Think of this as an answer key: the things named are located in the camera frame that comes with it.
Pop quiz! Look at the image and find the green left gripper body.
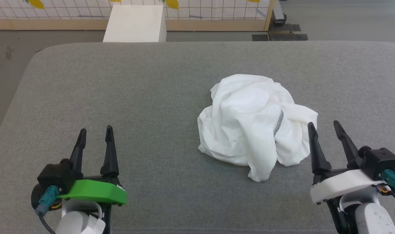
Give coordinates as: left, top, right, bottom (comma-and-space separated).
58, 175, 127, 206

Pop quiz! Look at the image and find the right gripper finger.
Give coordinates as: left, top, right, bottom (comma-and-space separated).
307, 122, 332, 175
333, 120, 361, 169

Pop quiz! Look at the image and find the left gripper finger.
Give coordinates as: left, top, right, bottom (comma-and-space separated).
70, 128, 87, 173
100, 125, 120, 177

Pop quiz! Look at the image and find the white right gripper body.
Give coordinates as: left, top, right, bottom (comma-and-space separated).
310, 169, 380, 205

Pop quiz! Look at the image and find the white t-shirt garment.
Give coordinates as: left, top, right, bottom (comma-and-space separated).
197, 74, 318, 182

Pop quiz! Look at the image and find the dark floor plate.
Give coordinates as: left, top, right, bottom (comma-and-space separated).
252, 23, 309, 42

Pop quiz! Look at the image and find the white box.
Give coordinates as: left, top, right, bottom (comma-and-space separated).
103, 5, 167, 43

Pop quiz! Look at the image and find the lemon print tile partition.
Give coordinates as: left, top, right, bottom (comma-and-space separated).
0, 0, 276, 32

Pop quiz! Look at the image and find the left arm cable teal plug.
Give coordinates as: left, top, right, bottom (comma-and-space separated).
35, 186, 60, 234

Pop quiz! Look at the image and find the arm cable teal plug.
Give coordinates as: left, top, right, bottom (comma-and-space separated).
381, 169, 395, 212
35, 186, 60, 234

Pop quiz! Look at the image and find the right arm cable teal plug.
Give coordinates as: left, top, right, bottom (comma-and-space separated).
381, 169, 395, 212

